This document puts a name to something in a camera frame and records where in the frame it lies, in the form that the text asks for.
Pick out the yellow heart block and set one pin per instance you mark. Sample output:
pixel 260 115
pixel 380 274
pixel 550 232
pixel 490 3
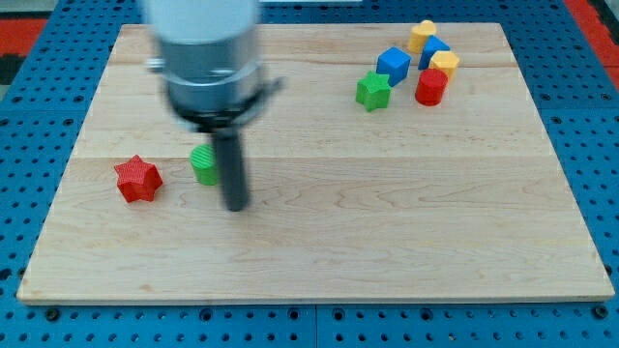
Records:
pixel 419 35

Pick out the light wooden board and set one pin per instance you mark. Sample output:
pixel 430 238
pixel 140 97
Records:
pixel 461 203

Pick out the red star block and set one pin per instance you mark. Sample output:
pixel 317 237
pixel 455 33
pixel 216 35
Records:
pixel 138 179

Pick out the blue triangular block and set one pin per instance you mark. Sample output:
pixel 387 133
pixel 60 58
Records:
pixel 433 44

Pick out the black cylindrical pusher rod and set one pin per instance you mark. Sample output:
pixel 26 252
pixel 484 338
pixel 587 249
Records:
pixel 231 167

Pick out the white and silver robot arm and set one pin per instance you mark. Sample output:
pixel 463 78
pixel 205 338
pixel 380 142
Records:
pixel 214 76

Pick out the yellow hexagon block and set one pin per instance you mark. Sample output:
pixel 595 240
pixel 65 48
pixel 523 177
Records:
pixel 445 61

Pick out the green star block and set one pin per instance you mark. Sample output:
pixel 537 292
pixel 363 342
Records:
pixel 373 91

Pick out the red cylinder block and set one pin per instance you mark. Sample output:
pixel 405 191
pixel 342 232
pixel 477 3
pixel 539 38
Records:
pixel 431 86

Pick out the blue cube block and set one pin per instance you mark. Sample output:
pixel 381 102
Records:
pixel 395 63

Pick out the green cylinder block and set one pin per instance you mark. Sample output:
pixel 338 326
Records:
pixel 203 161

